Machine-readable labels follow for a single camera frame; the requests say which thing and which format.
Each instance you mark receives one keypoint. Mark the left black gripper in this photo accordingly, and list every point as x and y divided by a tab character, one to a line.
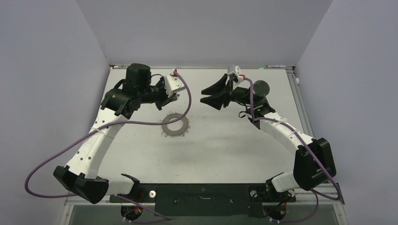
164	101

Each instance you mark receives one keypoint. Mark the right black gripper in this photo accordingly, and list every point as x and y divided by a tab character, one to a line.
218	100

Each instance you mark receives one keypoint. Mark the metal perforated ring plate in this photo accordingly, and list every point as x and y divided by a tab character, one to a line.
175	125

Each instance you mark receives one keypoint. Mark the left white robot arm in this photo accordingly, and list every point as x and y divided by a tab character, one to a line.
80	175

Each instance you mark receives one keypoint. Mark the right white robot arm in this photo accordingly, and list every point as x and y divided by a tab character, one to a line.
313	159

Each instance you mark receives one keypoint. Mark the red white marker pen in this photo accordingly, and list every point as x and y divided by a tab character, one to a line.
276	66

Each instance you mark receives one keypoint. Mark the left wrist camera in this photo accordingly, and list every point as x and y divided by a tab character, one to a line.
173	85

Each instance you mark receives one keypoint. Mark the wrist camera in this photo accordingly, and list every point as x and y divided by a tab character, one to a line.
234	73
173	85

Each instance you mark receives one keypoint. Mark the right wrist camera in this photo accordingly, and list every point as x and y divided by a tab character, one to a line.
234	73

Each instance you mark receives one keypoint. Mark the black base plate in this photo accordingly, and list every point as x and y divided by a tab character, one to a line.
209	199

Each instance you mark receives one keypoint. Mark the aluminium frame rail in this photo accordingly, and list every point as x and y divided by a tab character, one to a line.
304	119

